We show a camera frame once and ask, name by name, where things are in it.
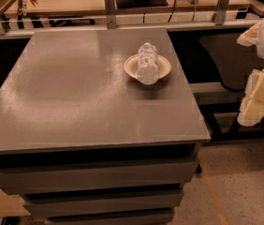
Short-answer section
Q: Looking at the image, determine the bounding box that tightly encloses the clear plastic water bottle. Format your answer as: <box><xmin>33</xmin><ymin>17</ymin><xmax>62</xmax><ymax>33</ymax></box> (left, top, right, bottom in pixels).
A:
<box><xmin>137</xmin><ymin>43</ymin><xmax>159</xmax><ymax>85</ymax></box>

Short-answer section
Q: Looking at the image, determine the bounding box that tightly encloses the black chair back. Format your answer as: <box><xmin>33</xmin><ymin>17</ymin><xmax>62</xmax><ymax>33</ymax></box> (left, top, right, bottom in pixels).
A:
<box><xmin>199</xmin><ymin>33</ymin><xmax>264</xmax><ymax>90</ymax></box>

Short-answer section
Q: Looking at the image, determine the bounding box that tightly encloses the white paper bowl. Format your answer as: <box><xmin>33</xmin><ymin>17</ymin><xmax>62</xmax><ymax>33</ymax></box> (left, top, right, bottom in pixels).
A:
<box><xmin>124</xmin><ymin>54</ymin><xmax>171</xmax><ymax>80</ymax></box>

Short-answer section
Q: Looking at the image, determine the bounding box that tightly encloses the grey drawer cabinet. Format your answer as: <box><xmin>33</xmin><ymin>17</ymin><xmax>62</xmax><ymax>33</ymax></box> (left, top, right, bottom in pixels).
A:
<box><xmin>0</xmin><ymin>28</ymin><xmax>210</xmax><ymax>225</ymax></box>

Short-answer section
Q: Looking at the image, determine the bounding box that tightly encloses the wooden desk in background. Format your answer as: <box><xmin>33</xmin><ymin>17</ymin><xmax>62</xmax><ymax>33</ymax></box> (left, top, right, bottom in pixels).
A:
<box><xmin>26</xmin><ymin>0</ymin><xmax>264</xmax><ymax>17</ymax></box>

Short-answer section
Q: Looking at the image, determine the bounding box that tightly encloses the right metal bracket post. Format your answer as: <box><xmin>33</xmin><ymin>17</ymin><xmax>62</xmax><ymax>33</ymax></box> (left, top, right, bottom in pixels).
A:
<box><xmin>213</xmin><ymin>0</ymin><xmax>229</xmax><ymax>25</ymax></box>

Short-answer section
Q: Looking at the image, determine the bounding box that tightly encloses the cardboard piece on floor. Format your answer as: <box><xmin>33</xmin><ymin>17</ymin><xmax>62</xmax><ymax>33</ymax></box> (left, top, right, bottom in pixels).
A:
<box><xmin>0</xmin><ymin>188</ymin><xmax>30</xmax><ymax>218</ymax></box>

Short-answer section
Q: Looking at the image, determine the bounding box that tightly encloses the black metal table frame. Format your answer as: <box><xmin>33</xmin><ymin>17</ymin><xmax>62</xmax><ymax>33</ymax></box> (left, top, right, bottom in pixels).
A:
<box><xmin>195</xmin><ymin>92</ymin><xmax>264</xmax><ymax>142</ymax></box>

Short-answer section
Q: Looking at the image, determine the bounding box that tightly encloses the middle metal bracket post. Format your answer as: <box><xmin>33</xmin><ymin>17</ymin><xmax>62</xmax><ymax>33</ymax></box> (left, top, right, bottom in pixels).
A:
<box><xmin>104</xmin><ymin>0</ymin><xmax>116</xmax><ymax>29</ymax></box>

